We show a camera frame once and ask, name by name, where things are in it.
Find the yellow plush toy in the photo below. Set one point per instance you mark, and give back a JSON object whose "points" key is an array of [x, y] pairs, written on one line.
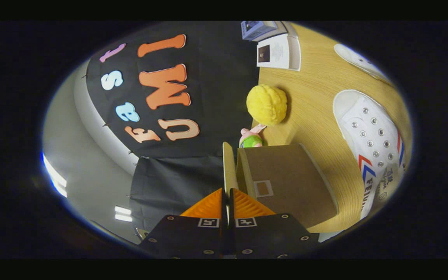
{"points": [[266, 104]]}

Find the pink and green plush toy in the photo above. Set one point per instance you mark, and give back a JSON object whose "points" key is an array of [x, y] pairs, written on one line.
{"points": [[251, 140]]}

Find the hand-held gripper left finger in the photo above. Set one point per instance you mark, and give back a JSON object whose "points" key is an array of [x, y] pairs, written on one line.
{"points": [[193, 237]]}

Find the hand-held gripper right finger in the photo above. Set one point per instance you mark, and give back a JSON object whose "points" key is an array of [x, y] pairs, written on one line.
{"points": [[266, 237]]}

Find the blue cover book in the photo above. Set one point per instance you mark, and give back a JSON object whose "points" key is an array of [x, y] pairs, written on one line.
{"points": [[257, 29]]}

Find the ceiling light panel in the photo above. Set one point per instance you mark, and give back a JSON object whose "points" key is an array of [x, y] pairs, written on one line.
{"points": [[55, 177], [123, 214]]}

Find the white canvas shoe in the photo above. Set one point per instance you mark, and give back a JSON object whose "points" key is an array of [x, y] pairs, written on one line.
{"points": [[368, 132], [354, 58]]}

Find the blue-edged book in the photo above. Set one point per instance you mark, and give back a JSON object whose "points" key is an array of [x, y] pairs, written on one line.
{"points": [[287, 29]]}

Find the brown cardboard storage box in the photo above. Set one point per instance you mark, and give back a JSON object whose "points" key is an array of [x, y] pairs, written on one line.
{"points": [[286, 175]]}

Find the white book with dark photo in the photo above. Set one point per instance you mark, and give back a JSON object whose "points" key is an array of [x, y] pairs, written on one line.
{"points": [[282, 52]]}

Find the black backdrop cloth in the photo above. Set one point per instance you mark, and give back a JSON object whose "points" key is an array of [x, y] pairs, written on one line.
{"points": [[216, 97]]}

